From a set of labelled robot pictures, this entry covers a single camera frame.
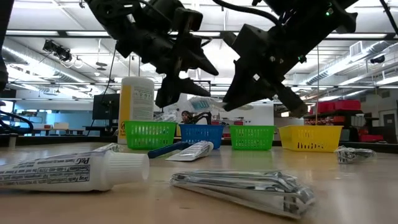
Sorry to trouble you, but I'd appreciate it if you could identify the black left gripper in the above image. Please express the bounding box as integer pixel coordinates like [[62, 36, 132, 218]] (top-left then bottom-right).
[[116, 7, 220, 109]]

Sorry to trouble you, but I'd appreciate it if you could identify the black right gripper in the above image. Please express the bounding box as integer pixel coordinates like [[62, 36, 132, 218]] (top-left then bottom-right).
[[223, 24, 308, 118]]

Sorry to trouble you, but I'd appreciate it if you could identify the blue white toothbrush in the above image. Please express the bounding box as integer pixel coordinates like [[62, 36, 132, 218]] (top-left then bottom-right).
[[186, 95, 226, 113], [154, 110, 170, 123]]

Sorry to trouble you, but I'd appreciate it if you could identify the teal white toothbrush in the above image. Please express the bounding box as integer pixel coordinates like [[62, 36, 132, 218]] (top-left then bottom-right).
[[160, 109, 178, 123]]

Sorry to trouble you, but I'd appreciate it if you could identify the white blue toothpaste tube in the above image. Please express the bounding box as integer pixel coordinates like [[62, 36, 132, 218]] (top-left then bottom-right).
[[165, 140, 215, 162], [0, 149, 150, 193]]

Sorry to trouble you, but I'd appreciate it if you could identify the dark blue disposable razor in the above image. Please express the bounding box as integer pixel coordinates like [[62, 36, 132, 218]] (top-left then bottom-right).
[[147, 141, 192, 159]]

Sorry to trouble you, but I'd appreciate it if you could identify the silver nail clipper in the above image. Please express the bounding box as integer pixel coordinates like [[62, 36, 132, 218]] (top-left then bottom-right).
[[170, 169, 317, 220], [334, 145, 377, 165], [91, 142, 127, 154]]

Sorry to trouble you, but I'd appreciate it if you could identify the person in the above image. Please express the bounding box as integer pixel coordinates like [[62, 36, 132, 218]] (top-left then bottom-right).
[[181, 110, 194, 124]]

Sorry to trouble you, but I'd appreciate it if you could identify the green plastic slotted basket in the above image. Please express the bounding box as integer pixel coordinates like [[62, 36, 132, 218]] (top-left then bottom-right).
[[123, 120, 178, 151], [229, 124, 276, 151]]

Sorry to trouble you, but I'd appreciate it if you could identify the white yellow wipes canister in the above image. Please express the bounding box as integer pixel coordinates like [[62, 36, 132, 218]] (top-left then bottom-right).
[[117, 76, 155, 146]]

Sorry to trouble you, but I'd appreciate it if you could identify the blue plastic slotted basket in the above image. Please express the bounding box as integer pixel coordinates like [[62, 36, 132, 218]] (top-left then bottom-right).
[[178, 123, 225, 150]]

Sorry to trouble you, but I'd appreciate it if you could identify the yellow plastic slotted basket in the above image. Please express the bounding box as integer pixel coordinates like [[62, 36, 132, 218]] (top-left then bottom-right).
[[278, 124, 345, 153]]

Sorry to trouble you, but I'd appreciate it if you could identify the large red storage bin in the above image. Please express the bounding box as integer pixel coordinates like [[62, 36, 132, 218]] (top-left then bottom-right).
[[317, 99, 362, 113]]

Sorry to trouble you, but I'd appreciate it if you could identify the black monitor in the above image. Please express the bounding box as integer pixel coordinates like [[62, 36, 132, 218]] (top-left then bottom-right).
[[92, 93, 121, 121]]

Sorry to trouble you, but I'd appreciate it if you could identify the small red storage bin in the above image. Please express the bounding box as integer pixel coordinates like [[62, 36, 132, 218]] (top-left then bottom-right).
[[359, 133, 385, 143]]

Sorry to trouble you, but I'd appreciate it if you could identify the black overhead light bar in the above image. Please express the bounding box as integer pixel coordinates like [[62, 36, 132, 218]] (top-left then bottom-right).
[[6, 29, 398, 40]]

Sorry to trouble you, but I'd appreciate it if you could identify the silver ceiling air duct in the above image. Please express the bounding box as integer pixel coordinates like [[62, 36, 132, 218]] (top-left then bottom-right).
[[306, 40, 398, 86], [0, 37, 105, 94]]

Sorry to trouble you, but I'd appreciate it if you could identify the black curved cable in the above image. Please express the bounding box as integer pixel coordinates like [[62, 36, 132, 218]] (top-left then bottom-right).
[[0, 108, 35, 135]]

